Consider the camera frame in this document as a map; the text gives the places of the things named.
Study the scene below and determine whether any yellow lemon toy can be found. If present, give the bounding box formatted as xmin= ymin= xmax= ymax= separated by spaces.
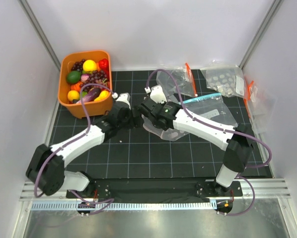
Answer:
xmin=82 ymin=59 xmax=97 ymax=72

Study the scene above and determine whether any pink zip dotted bag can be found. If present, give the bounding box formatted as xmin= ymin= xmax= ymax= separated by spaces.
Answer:
xmin=142 ymin=116 xmax=189 ymax=141

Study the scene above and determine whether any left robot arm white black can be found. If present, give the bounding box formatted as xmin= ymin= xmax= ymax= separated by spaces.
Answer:
xmin=26 ymin=101 xmax=143 ymax=198

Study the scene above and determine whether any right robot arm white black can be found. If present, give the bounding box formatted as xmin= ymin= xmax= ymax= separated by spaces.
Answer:
xmin=137 ymin=97 xmax=253 ymax=196

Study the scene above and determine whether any orange zip clear bag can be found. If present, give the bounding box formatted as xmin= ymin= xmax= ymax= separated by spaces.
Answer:
xmin=156 ymin=63 xmax=197 ymax=97

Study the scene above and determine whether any orange zip bag at right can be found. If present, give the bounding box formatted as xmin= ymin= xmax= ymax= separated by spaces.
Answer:
xmin=246 ymin=80 xmax=276 ymax=134

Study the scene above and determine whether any yellow mango toy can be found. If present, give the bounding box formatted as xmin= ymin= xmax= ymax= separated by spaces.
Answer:
xmin=94 ymin=90 xmax=110 ymax=102

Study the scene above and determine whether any orange plastic fruit bin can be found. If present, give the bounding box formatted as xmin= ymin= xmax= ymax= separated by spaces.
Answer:
xmin=58 ymin=50 xmax=113 ymax=119

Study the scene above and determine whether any black grid mat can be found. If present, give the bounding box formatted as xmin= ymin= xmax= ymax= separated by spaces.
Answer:
xmin=36 ymin=70 xmax=273 ymax=179

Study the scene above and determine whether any large dark grape bunch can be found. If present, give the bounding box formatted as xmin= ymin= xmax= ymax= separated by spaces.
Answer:
xmin=80 ymin=70 xmax=110 ymax=87

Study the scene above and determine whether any yellow orange toy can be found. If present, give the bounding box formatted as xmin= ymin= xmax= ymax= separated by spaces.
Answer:
xmin=67 ymin=90 xmax=80 ymax=102

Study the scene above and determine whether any orange pumpkin toy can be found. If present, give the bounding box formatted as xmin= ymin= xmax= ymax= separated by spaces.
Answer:
xmin=70 ymin=81 xmax=83 ymax=92

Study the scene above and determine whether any red bell pepper toy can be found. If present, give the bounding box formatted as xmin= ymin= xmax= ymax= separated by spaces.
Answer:
xmin=98 ymin=58 xmax=109 ymax=70

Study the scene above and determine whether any green lime toy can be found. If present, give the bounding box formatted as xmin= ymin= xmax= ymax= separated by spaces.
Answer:
xmin=66 ymin=70 xmax=81 ymax=85

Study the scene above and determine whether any small dark grape bunch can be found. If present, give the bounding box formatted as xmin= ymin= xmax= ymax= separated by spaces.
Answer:
xmin=71 ymin=59 xmax=86 ymax=72

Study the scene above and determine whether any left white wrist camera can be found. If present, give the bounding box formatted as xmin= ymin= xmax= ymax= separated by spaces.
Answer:
xmin=112 ymin=93 xmax=131 ymax=108

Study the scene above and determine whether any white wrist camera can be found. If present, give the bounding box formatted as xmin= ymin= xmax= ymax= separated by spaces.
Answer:
xmin=145 ymin=85 xmax=167 ymax=104
xmin=112 ymin=93 xmax=131 ymax=108

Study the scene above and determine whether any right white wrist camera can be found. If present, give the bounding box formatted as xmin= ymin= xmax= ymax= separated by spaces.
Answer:
xmin=145 ymin=85 xmax=167 ymax=104

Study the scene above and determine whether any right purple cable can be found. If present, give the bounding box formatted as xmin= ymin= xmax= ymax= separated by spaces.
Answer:
xmin=145 ymin=69 xmax=273 ymax=216

